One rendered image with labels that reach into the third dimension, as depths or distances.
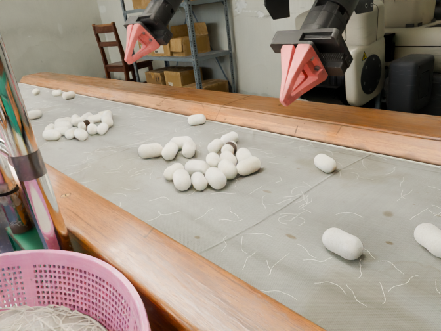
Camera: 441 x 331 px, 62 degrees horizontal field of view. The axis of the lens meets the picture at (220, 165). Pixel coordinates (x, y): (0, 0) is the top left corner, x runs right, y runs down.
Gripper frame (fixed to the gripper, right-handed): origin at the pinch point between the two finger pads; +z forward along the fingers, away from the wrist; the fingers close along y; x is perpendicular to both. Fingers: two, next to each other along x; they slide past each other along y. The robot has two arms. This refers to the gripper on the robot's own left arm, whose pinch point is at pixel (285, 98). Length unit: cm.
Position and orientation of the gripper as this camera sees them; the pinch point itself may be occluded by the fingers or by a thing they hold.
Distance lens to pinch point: 52.0
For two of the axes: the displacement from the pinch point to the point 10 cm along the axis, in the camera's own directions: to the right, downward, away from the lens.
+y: 6.8, 2.2, -7.0
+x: 5.6, 4.5, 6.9
